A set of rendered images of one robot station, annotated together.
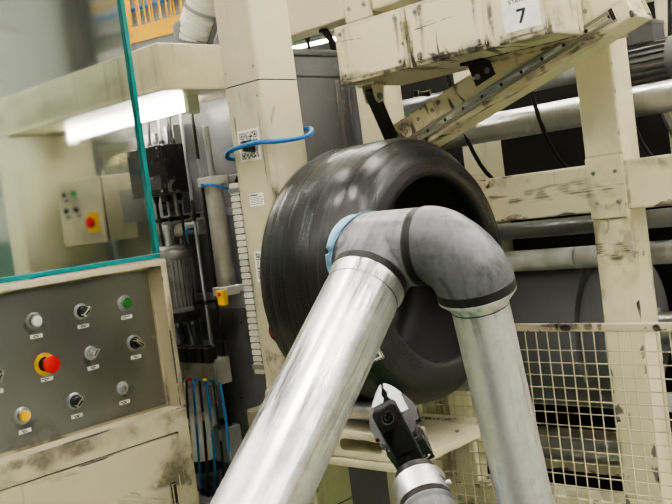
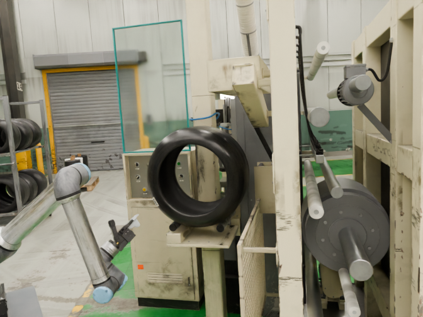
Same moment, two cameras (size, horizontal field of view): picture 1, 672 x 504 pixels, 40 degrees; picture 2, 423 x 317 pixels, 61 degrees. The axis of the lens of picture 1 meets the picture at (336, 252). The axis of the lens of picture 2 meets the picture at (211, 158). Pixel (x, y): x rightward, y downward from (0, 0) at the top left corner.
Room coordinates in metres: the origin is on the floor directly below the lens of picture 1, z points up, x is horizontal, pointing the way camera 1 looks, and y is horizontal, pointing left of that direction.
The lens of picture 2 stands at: (1.11, -1.98, 1.54)
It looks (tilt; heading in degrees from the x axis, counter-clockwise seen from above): 7 degrees down; 60
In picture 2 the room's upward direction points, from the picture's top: 3 degrees counter-clockwise
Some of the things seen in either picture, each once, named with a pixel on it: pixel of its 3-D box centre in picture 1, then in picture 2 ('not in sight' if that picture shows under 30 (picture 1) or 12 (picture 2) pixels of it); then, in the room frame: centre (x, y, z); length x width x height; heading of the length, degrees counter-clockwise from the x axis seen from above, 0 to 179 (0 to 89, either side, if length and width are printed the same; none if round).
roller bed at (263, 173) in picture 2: not in sight; (267, 186); (2.55, -0.17, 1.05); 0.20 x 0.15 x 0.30; 47
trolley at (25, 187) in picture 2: not in sight; (12, 164); (1.20, 4.11, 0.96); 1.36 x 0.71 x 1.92; 61
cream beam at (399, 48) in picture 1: (463, 32); (242, 79); (2.25, -0.37, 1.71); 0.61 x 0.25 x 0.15; 47
